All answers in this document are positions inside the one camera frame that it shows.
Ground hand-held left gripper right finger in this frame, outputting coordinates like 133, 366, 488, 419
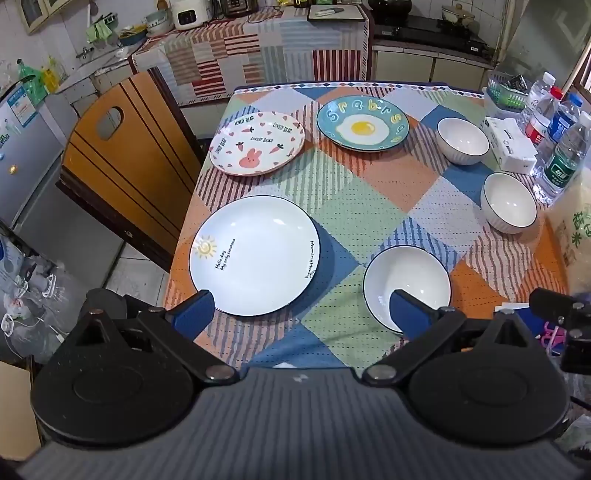
362, 288, 532, 385

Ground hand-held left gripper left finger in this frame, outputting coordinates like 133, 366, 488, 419
60, 288, 239, 385

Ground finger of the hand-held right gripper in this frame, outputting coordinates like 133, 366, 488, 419
529, 287, 589, 326

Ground white bowl with dark rim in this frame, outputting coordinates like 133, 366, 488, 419
362, 246, 452, 335
436, 117, 490, 166
480, 172, 539, 235

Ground stack of pale bowls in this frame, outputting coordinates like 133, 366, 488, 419
145, 9, 175, 35

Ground pink plastic clip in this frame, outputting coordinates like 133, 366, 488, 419
538, 322, 566, 349

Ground clear rice bag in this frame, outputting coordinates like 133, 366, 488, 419
545, 166, 591, 296

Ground white sun print plate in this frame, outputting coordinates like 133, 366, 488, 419
188, 195, 321, 318

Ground colourful checked tablecloth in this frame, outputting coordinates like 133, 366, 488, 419
164, 83, 571, 370

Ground water bottle with green label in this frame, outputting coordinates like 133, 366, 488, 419
533, 111, 591, 206

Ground white tissue pack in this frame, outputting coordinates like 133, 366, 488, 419
484, 116, 539, 175

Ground orange wooden chair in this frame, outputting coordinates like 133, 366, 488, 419
55, 69, 204, 273

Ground clear plastic bags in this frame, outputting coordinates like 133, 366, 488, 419
0, 231, 84, 361

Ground water bottle with red label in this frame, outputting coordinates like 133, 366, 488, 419
524, 85, 566, 148

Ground pink bunny plate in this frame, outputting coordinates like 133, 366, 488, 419
209, 111, 306, 177

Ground water bottle with blue label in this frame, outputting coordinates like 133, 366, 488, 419
538, 92, 583, 176

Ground cardboard box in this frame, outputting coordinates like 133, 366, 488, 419
0, 360, 42, 448

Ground blue fried egg plate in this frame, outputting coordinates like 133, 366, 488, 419
316, 95, 409, 152

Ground clear bottle with white cap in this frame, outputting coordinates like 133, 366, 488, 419
516, 71, 557, 134

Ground green plastic basket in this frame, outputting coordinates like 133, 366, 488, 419
487, 71, 532, 112

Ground grey refrigerator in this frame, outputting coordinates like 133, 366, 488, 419
0, 80, 79, 232

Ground striped patchwork counter cloth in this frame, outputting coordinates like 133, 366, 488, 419
131, 7, 372, 107

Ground yellow detergent bottle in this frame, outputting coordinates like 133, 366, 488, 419
44, 55, 65, 90

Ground black gas stove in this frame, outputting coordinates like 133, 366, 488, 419
373, 14, 495, 58

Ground blue basin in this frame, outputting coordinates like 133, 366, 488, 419
117, 25, 148, 47

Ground green plastic bottle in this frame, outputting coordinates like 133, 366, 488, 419
16, 58, 47, 104

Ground white rice cooker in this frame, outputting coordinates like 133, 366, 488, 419
170, 0, 214, 31

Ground cooking pot with glass lid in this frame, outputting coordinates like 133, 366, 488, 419
441, 4, 476, 26

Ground black wok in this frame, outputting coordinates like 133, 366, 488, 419
367, 0, 414, 17

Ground black-edged cutting board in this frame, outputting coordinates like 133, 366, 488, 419
307, 4, 365, 23

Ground steel pressure cooker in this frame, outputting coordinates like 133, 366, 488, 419
217, 0, 257, 17

